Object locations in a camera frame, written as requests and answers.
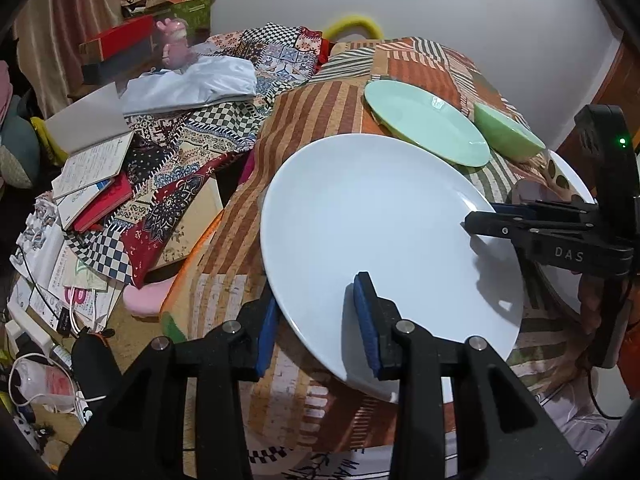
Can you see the light blue cloth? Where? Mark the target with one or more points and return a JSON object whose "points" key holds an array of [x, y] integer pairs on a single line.
{"points": [[200, 82]]}

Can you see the white plastic bag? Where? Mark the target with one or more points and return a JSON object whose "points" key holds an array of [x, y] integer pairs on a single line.
{"points": [[42, 382]]}

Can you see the grey teal cushion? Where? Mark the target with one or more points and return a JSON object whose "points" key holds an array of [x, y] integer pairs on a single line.
{"points": [[17, 145]]}

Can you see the white printed cloth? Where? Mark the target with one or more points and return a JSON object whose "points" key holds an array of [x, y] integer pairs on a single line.
{"points": [[350, 465]]}

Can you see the brown board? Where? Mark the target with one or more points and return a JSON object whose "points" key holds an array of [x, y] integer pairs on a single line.
{"points": [[190, 230]]}

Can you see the light green bowl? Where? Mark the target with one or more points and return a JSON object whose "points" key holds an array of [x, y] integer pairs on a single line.
{"points": [[505, 132]]}

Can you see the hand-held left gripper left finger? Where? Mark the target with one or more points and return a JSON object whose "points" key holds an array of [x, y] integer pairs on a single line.
{"points": [[267, 332]]}

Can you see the pink toy figure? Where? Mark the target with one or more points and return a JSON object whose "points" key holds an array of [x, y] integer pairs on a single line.
{"points": [[172, 42]]}

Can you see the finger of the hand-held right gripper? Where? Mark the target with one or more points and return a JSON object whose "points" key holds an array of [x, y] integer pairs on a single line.
{"points": [[495, 227], [545, 209]]}

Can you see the red flat box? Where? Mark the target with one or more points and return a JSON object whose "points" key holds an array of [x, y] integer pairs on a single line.
{"points": [[120, 37]]}

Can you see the checkered batik cloth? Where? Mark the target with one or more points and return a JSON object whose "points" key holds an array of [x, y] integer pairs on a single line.
{"points": [[200, 160]]}

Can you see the dark blue flat box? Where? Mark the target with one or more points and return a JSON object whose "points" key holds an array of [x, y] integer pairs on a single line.
{"points": [[120, 65]]}

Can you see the pile of white papers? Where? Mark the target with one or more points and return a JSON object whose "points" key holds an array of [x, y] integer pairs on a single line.
{"points": [[50, 260]]}

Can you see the white blue notebook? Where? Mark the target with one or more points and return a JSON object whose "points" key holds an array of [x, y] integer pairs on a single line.
{"points": [[80, 202]]}

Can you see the pink garment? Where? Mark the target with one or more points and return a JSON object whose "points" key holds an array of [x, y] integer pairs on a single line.
{"points": [[4, 87]]}

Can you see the pink cushion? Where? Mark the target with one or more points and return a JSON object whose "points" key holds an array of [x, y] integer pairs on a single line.
{"points": [[145, 300]]}

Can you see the white power strip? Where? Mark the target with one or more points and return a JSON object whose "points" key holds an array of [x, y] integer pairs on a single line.
{"points": [[27, 330]]}

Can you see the yellow plastic loop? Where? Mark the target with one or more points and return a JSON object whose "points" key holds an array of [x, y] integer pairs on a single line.
{"points": [[352, 22]]}

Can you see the brown wooden panel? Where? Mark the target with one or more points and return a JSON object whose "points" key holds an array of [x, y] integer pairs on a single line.
{"points": [[615, 80]]}

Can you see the grey cardboard sheet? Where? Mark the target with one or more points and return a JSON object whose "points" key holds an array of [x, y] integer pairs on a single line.
{"points": [[85, 120]]}

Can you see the yellow item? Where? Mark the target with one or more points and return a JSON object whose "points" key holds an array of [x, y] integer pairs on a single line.
{"points": [[47, 135]]}

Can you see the open white notebook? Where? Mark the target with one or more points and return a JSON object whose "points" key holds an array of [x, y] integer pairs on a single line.
{"points": [[95, 160]]}

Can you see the white patterned plate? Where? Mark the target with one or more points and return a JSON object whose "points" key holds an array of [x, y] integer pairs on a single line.
{"points": [[575, 180]]}

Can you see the red notebook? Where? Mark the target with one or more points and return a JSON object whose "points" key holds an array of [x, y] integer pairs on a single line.
{"points": [[107, 205]]}

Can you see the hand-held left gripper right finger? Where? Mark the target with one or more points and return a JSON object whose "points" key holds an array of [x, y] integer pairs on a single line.
{"points": [[364, 325]]}

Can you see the striped patchwork tablecloth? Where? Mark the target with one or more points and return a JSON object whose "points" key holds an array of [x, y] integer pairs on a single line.
{"points": [[310, 110]]}

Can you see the black pouch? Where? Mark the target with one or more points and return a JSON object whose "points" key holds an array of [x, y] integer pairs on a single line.
{"points": [[92, 360]]}

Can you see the large white plate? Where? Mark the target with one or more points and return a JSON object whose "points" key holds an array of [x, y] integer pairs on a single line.
{"points": [[380, 220]]}

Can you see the striped brown curtain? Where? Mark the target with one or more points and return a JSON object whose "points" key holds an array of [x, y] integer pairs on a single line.
{"points": [[65, 20]]}

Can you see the light green plate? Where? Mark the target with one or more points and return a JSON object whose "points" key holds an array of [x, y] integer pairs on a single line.
{"points": [[425, 120]]}

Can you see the green box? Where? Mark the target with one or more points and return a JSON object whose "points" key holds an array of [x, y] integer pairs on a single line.
{"points": [[190, 10]]}

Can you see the person's right hand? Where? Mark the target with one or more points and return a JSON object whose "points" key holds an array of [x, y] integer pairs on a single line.
{"points": [[592, 305]]}

